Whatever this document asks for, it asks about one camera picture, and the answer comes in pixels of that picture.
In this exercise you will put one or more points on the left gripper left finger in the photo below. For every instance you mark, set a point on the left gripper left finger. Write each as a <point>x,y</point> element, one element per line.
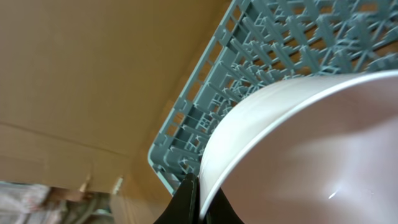
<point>183,207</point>

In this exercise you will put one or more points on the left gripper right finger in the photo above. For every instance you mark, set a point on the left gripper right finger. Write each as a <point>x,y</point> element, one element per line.
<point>221,211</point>

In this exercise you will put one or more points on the small white bowl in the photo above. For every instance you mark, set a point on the small white bowl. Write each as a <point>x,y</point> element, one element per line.
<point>308,150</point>

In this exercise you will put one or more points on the grey dishwasher rack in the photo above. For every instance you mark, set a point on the grey dishwasher rack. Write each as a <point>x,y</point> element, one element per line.
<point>260,42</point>

